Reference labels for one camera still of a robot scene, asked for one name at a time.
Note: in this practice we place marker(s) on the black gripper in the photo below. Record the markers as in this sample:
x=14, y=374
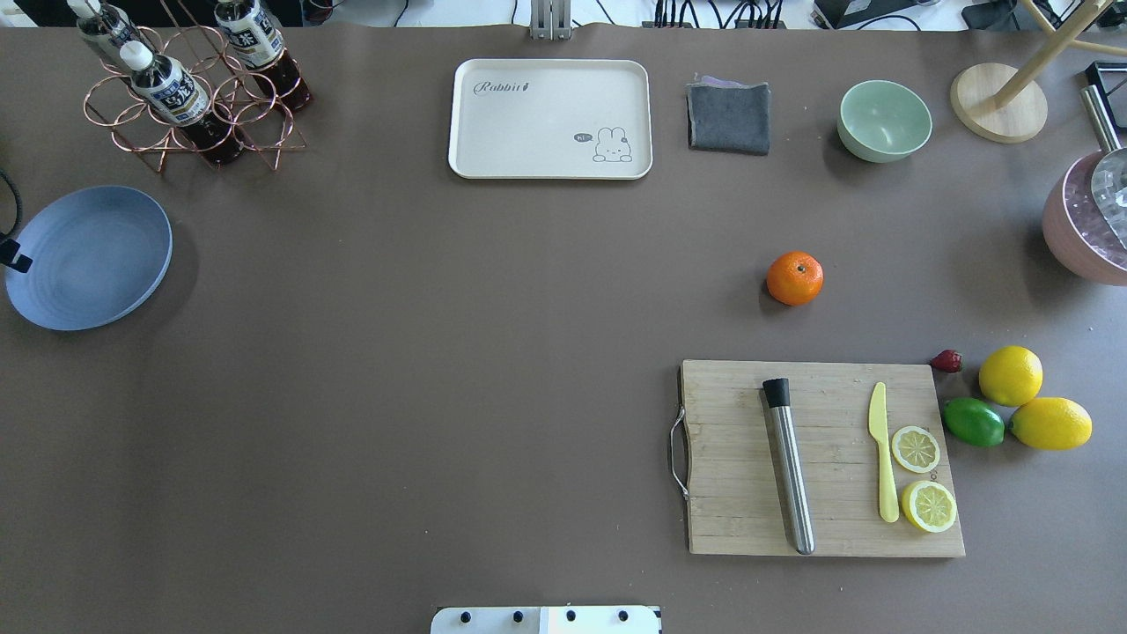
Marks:
x=13, y=257

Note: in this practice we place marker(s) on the orange mandarin fruit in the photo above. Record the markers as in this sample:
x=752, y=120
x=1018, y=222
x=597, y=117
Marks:
x=795, y=278

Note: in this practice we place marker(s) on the blue round plate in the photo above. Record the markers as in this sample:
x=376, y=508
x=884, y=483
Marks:
x=96, y=255

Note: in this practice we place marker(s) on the front tea bottle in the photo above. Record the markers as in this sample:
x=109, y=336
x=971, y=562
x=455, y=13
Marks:
x=173, y=93

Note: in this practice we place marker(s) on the tea bottle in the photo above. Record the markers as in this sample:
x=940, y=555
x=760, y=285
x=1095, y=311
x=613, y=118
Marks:
x=173, y=93
x=258, y=43
x=105, y=29

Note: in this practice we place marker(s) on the left tea bottle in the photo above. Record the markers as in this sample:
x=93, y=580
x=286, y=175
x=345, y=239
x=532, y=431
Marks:
x=105, y=29

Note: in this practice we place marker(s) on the right tea bottle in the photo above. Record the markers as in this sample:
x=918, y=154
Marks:
x=258, y=43

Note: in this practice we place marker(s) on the cream rabbit tray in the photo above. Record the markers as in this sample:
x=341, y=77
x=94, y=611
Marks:
x=569, y=119

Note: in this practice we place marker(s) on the grey folded cloth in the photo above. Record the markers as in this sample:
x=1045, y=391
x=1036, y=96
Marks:
x=728, y=116

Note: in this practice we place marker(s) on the wooden cutting board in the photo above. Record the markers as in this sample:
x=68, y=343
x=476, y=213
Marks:
x=736, y=503

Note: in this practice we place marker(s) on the steel muddler black tip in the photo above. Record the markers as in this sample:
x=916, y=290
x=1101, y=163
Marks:
x=800, y=522

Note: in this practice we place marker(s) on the light green bowl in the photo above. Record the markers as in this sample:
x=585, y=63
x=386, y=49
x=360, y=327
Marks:
x=881, y=121

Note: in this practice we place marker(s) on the yellow plastic knife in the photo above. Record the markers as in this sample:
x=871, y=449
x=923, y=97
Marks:
x=878, y=430

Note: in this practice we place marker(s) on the upper lemon slice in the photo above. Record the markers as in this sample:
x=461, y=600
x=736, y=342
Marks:
x=915, y=449

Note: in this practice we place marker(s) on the red strawberry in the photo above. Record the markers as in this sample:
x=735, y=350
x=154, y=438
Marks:
x=948, y=361

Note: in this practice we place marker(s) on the lower lemon half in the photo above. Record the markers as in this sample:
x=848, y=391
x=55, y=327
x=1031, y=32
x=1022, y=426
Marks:
x=929, y=506

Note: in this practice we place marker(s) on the green lime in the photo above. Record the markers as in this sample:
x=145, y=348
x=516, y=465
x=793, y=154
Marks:
x=973, y=421

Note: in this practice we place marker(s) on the wooden stand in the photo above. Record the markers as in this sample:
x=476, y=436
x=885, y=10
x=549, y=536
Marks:
x=1003, y=104

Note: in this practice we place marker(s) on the upper yellow lemon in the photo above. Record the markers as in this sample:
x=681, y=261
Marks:
x=1011, y=376

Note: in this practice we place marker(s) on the yellow lemon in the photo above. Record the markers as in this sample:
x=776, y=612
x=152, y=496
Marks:
x=1052, y=424
x=1011, y=376

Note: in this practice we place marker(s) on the right yellow lemon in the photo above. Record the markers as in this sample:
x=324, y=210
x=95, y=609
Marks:
x=1052, y=424

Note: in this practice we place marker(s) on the pink ice bucket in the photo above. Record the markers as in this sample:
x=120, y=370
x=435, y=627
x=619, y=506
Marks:
x=1076, y=232

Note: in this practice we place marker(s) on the steel ice scoop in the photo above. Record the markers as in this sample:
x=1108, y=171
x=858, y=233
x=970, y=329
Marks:
x=1108, y=182

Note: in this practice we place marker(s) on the copper wire bottle rack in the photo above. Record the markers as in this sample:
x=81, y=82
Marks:
x=266, y=127

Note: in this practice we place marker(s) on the aluminium camera post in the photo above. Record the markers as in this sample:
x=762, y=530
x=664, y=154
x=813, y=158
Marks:
x=550, y=20

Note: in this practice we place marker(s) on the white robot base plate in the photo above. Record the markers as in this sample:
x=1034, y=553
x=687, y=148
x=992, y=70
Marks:
x=549, y=619

